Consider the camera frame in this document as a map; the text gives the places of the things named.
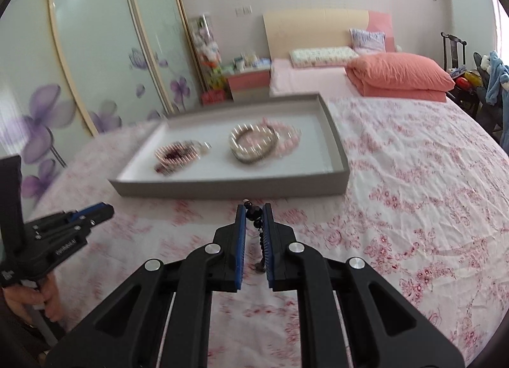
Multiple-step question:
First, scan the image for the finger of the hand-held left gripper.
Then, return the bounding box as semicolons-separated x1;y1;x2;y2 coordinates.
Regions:
66;203;108;223
73;205;115;231

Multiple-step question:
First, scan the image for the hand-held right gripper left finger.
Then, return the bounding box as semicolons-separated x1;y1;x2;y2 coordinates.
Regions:
45;204;247;368

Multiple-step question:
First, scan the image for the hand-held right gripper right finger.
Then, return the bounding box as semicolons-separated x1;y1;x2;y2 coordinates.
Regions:
262;203;466;368

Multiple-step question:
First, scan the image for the black bead bracelet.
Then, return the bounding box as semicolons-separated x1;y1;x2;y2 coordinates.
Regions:
243;198;267;274

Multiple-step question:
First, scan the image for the pink pearl bracelet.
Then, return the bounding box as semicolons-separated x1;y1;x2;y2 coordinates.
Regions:
154;140;203;168

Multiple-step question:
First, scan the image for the grey cardboard tray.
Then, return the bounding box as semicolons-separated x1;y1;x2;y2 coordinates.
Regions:
107;92;352;199

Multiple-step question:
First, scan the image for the white pearl bracelet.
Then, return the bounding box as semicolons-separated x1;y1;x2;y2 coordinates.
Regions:
228;122;280;162

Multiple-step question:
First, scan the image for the person's left hand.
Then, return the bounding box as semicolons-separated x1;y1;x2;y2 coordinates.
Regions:
2;273;63;323

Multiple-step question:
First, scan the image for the red box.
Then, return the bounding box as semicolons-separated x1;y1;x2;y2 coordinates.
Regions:
200;89;227;106

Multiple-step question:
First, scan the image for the pink floral bedsheet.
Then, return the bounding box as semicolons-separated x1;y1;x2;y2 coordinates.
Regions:
22;94;509;368

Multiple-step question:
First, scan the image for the floral glass wardrobe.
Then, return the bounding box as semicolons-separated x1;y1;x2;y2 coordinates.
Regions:
0;0;201;212

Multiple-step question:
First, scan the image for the pink nightstand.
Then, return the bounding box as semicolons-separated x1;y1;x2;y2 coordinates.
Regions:
226;69;272;103

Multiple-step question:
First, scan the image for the pink bed sheet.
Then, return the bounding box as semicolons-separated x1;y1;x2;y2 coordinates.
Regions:
269;58;361;98

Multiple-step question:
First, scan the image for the clear tube of plush toys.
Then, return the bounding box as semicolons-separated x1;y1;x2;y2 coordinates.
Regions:
190;14;222;93

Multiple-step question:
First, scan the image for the floral print pillow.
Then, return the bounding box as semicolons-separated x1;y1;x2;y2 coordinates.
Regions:
289;46;360;68

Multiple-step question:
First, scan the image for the folded salmon pink quilt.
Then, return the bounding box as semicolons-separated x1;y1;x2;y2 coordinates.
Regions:
344;52;456;103

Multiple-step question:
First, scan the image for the cream and pink headboard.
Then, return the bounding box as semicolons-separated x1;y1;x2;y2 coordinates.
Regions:
263;9;397;59

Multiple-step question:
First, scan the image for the purple print pillow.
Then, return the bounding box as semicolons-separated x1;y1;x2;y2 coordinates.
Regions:
349;28;387;55

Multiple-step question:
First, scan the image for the dark wooden chair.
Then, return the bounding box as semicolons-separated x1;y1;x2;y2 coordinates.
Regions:
440;31;480;115

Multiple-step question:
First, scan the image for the blue clothing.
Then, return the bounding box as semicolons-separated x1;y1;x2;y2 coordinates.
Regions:
482;50;509;107

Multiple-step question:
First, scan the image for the pink crystal bead bracelet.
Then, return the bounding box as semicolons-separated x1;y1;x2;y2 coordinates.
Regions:
260;120;303;155

